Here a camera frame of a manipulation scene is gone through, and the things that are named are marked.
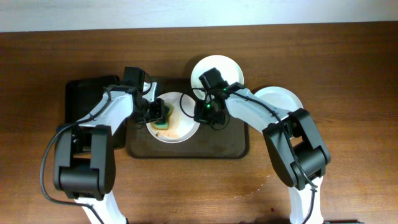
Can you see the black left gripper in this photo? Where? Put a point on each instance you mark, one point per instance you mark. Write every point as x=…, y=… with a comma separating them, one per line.
x=157, y=114

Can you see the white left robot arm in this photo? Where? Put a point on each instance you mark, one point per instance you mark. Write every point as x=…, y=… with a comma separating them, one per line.
x=84, y=165

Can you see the small black tray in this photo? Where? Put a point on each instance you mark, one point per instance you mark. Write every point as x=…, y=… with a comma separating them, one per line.
x=81, y=96

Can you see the white plate with sauce stain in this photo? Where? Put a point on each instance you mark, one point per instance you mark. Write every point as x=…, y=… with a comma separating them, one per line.
x=280, y=98

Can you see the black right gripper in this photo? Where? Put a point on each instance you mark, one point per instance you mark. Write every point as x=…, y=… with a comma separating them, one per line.
x=198, y=116

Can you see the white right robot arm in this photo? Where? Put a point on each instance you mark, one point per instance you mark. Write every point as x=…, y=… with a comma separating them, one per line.
x=296, y=149

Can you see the green yellow sponge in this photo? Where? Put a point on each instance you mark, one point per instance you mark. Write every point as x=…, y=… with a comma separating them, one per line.
x=163, y=124

